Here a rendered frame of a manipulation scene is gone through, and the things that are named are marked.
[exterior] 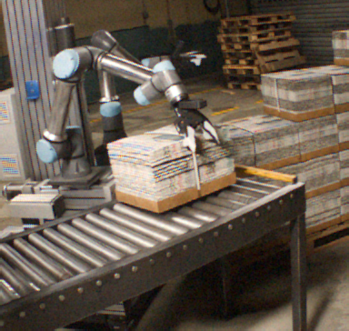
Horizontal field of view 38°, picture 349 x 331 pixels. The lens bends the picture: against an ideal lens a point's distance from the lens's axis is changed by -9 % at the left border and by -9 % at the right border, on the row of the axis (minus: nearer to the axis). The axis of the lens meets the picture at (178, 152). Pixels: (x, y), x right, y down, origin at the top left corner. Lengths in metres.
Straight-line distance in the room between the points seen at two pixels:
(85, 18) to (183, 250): 8.31
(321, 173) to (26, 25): 1.83
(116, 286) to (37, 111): 1.37
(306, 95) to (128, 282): 1.73
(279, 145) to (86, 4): 7.30
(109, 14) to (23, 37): 7.37
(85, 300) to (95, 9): 8.62
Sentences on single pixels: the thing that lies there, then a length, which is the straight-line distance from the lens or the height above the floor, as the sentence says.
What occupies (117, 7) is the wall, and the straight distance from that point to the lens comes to 10.19.
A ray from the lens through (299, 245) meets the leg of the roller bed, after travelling 2.18.
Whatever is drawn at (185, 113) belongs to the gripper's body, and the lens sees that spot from 1.96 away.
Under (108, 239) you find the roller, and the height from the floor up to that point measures 0.79.
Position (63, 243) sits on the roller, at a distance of 1.88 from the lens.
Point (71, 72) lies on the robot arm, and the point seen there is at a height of 1.32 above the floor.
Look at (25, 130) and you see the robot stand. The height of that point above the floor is 1.02.
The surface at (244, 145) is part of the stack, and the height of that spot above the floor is 0.78.
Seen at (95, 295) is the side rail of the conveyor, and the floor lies 0.74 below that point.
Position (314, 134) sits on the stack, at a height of 0.74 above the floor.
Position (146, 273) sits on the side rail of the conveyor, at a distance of 1.68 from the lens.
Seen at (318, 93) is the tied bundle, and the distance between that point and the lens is 3.07.
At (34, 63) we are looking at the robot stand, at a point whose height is 1.37.
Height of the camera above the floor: 1.50
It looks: 15 degrees down
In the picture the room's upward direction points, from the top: 8 degrees counter-clockwise
